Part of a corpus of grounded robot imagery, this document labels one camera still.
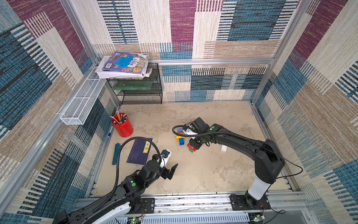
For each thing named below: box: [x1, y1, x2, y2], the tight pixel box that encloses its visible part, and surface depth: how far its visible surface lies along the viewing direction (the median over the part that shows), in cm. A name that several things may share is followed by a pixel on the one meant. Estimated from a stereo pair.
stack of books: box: [94, 51, 153, 80], surface depth 81 cm
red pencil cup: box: [110, 112, 134, 138], surface depth 96 cm
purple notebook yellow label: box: [126, 138, 154, 165], surface depth 93 cm
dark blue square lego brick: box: [179, 137, 185, 146], surface depth 96 cm
